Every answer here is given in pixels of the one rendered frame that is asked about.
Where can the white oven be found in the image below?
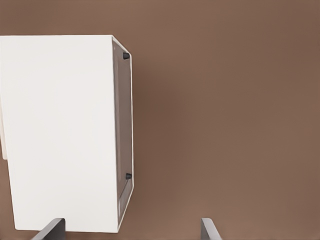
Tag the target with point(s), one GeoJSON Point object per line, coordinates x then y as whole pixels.
{"type": "Point", "coordinates": [62, 130]}

